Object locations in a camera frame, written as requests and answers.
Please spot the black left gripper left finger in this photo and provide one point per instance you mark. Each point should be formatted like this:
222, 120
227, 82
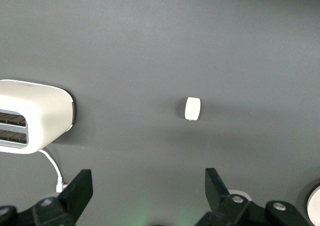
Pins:
75, 193

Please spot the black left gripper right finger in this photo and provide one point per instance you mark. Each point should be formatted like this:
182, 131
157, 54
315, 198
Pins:
217, 193

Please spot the white steamed bun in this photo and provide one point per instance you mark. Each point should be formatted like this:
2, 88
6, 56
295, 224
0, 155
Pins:
192, 108

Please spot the round beige plate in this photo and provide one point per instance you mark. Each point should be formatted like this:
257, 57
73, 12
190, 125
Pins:
315, 206

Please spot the cream white toaster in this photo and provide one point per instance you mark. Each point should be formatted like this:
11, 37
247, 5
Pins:
45, 110

